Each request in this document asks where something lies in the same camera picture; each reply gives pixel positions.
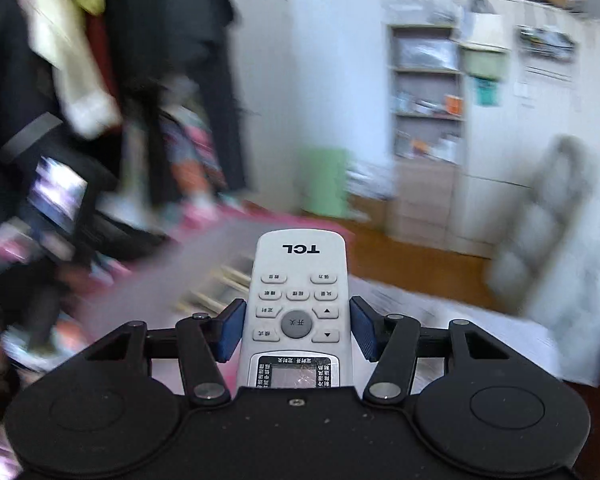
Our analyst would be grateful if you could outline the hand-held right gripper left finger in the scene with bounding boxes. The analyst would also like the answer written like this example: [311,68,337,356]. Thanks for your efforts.
[82,299,247,408]

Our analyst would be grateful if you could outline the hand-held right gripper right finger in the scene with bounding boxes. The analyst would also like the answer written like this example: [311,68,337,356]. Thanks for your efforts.
[349,296,518,406]

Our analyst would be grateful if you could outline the cream-white remote control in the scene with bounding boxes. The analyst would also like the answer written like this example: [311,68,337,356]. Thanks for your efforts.
[236,230,350,390]

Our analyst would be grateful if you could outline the cream hanging coat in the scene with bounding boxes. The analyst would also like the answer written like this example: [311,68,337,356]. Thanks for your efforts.
[27,0,123,138]

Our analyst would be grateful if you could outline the floral quilt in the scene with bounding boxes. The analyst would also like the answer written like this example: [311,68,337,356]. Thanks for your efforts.
[155,110,231,233]

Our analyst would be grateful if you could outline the white and blue carton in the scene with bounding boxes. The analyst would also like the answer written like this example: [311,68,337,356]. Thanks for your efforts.
[347,162,396,201]

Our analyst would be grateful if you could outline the green chair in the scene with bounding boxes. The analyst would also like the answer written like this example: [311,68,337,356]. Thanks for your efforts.
[297,146,353,218]

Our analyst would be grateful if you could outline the wooden bookshelf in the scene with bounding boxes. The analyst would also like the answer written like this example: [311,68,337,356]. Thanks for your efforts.
[385,22,468,256]

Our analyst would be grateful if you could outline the dark hanging clothes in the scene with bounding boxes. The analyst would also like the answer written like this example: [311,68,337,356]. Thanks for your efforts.
[0,0,251,261]

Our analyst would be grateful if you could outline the grey puffer jacket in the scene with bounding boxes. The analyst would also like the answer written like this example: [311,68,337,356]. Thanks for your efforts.
[485,135,600,341]

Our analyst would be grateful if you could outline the white refrigerator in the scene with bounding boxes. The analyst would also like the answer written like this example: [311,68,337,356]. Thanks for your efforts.
[452,0,600,261]

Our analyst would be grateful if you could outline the green hanging pocket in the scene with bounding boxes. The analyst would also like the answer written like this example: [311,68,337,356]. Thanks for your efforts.
[472,76,501,107]

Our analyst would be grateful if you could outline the metal hook rack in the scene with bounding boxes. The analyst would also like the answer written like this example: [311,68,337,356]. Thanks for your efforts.
[517,25,578,63]

